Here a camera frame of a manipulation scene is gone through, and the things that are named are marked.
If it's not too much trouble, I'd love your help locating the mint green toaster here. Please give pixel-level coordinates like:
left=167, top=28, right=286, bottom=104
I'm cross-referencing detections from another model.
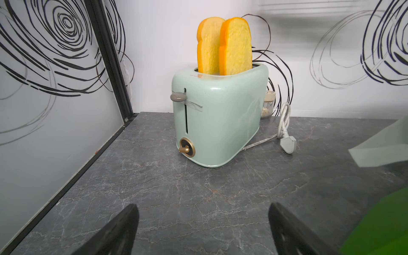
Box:
left=171, top=64, right=269, bottom=168

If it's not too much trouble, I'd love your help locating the left toast slice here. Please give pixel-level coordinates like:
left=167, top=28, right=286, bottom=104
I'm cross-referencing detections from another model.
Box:
left=197, top=17, right=225, bottom=75

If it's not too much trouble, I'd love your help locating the toast slice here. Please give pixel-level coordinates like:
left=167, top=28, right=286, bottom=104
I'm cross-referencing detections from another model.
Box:
left=219, top=17, right=252, bottom=75
left=197, top=17, right=225, bottom=75

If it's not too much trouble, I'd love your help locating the white toaster power cable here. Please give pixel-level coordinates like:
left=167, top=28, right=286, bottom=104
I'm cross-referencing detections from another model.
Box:
left=241, top=102, right=298, bottom=155

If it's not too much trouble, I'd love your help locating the beige lidded jar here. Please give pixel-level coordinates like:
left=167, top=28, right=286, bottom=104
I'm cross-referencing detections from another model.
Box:
left=261, top=90, right=276, bottom=119

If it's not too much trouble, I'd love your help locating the right toast slice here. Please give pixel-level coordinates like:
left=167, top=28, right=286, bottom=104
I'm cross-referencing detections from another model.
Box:
left=219, top=17, right=252, bottom=75

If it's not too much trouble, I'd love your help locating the green tote bag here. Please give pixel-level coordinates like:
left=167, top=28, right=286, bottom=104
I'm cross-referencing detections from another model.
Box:
left=340, top=188, right=408, bottom=255

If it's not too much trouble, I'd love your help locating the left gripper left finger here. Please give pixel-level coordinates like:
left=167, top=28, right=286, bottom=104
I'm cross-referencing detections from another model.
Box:
left=73, top=204, right=139, bottom=255

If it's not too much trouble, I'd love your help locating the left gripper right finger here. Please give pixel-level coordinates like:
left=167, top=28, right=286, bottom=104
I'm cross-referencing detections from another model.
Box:
left=268, top=203, right=338, bottom=255

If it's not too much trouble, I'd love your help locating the paper receipt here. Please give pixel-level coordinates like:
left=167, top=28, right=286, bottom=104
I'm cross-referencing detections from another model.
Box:
left=348, top=116, right=408, bottom=167

